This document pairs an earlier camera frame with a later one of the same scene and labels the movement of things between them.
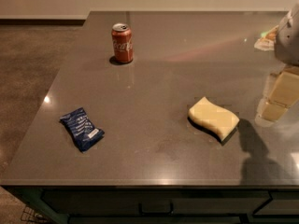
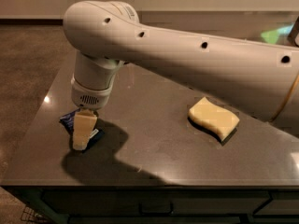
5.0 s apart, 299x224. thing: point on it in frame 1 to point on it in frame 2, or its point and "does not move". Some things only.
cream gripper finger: (283, 87) to (89, 92)
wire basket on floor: (31, 217) does not move
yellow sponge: (220, 121) does not move
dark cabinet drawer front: (157, 202) does not move
